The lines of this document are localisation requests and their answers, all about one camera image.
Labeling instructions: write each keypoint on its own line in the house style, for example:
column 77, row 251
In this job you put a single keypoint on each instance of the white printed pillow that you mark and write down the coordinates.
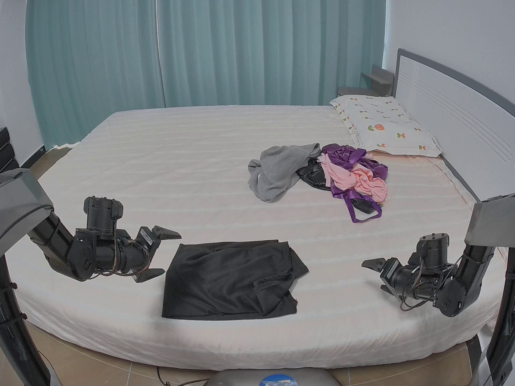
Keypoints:
column 382, row 127

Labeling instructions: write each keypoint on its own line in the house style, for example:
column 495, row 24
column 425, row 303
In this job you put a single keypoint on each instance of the bed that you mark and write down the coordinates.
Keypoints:
column 181, row 167

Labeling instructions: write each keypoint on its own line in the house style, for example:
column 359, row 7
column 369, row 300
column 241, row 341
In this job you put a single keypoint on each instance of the black T-shirt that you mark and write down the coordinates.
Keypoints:
column 225, row 284

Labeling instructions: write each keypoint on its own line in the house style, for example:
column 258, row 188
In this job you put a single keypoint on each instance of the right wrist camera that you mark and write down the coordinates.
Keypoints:
column 414, row 259

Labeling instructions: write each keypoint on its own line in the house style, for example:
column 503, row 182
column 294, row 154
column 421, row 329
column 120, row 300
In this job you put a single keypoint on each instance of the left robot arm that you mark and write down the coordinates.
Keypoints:
column 60, row 243

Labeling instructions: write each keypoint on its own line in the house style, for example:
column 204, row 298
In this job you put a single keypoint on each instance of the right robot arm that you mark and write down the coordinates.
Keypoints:
column 462, row 280

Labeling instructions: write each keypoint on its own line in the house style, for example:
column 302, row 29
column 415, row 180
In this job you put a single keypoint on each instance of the black chest of drawers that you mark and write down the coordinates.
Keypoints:
column 7, row 151

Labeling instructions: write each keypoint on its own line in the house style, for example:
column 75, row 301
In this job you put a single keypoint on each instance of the grey garment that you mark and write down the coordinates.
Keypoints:
column 277, row 171

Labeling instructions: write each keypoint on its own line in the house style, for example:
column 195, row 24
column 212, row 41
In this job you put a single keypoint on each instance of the blue-green curtain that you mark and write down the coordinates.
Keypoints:
column 273, row 38
column 96, row 54

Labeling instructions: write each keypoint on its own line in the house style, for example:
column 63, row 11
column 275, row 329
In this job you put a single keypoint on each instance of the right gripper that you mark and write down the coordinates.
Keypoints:
column 404, row 282

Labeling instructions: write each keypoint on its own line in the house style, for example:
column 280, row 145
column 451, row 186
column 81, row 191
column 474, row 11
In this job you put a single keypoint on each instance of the grey bedside table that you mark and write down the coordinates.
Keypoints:
column 378, row 81

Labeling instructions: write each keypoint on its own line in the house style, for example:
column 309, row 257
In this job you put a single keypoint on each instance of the pile of clothes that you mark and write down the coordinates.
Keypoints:
column 354, row 179

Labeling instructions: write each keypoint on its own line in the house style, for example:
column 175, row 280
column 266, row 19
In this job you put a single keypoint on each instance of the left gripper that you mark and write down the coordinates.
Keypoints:
column 134, row 257

